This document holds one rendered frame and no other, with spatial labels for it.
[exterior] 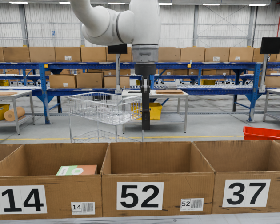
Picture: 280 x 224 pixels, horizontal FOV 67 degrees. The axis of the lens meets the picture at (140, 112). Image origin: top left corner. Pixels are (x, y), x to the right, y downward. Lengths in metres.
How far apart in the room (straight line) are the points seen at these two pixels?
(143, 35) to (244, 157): 0.77
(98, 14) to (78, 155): 0.63
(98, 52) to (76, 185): 4.60
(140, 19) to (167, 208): 0.64
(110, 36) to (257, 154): 0.88
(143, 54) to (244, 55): 5.20
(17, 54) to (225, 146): 5.26
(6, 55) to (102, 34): 5.22
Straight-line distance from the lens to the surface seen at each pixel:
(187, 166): 1.09
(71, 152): 1.06
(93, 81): 5.01
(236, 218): 0.89
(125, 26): 0.73
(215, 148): 1.10
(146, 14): 0.71
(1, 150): 1.18
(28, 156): 1.14
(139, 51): 0.71
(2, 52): 5.95
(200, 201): 0.84
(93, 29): 0.75
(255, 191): 0.90
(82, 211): 0.84
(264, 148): 1.21
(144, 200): 0.80
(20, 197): 0.87
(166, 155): 1.05
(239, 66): 5.73
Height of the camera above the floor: 1.42
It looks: 14 degrees down
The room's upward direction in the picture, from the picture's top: straight up
